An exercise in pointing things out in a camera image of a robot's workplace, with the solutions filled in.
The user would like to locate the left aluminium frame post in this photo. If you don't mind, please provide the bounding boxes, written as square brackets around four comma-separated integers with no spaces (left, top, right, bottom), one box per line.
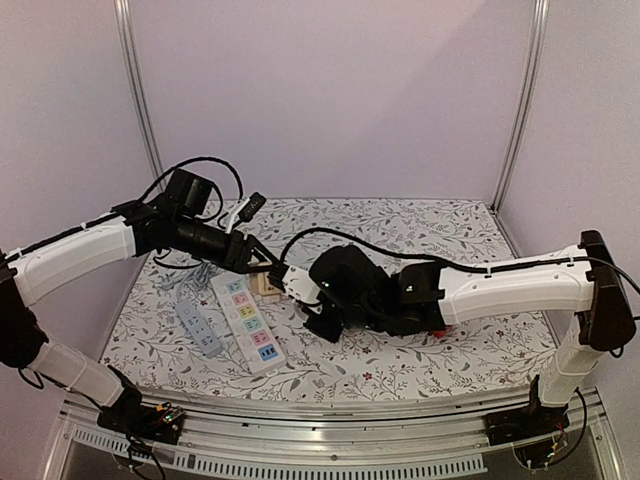
[114,0,163,179]

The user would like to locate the aluminium frame post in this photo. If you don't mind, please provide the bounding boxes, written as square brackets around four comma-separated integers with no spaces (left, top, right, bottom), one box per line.
[489,0,550,211]
[114,0,163,179]

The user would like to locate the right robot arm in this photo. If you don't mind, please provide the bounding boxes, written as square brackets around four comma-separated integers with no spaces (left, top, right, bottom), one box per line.
[268,230,637,445]

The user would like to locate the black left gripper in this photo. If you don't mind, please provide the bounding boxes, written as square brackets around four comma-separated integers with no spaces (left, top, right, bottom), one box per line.
[173,214,279,273]

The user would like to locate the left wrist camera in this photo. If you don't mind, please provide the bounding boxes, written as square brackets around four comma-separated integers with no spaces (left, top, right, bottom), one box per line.
[223,192,266,233]

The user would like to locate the beige cube socket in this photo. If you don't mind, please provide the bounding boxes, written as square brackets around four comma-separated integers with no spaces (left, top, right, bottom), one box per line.
[249,272,282,304]

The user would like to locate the white colourful power strip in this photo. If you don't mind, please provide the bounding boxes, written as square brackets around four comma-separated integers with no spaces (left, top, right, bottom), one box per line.
[211,272,287,375]

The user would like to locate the grey-blue power strip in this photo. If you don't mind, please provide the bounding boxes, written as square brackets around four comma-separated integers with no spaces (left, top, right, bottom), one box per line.
[175,301,223,358]

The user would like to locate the right aluminium frame post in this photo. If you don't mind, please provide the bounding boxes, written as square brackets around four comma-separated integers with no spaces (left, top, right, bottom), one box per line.
[489,0,550,211]

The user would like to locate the floral table mat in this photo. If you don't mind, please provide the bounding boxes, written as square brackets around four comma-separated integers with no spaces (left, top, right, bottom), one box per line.
[101,199,556,403]

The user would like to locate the bundled light cables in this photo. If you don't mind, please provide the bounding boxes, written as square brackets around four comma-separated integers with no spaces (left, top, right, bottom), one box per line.
[157,262,221,296]

